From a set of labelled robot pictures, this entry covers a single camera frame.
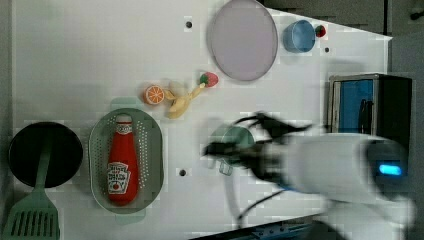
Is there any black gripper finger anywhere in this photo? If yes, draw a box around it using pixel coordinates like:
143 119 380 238
235 112 312 142
203 142 248 158

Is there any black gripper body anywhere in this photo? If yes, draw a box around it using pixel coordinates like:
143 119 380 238
243 141 291 187

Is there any red ketchup bottle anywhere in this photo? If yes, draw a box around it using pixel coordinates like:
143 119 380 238
107 114 139 206

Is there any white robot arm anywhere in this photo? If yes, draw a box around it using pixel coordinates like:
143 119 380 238
203 112 416 240

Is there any green strainer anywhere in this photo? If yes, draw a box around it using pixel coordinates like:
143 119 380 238
88 98 164 225

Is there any green mug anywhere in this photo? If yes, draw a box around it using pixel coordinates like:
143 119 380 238
209 124 255 176

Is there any toy peeled banana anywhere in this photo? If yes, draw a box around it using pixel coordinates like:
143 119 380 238
164 81 205 119

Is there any red toy strawberry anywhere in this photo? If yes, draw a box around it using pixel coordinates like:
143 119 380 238
200 72 219 88

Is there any toy orange slice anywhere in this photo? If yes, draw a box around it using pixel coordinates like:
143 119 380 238
143 85 165 105

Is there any blue cup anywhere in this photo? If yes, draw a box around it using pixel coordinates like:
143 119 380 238
283 20 315 53

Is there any grey round plate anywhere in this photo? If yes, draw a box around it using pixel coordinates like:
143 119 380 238
208 0 278 81

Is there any silver toaster oven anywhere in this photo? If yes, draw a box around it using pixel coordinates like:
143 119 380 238
326 73 412 150

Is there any small strawberry behind cup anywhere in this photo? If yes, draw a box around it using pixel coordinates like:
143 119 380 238
315 25 327 38

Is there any black frying pan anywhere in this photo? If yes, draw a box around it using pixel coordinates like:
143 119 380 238
8 122 83 188

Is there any green slotted spatula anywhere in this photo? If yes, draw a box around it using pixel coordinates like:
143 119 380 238
1 135 60 240

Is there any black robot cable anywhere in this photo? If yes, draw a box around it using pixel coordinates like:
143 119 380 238
236 189 288 229

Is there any blue metal frame rail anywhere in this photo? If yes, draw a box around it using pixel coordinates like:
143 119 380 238
190 222 312 240

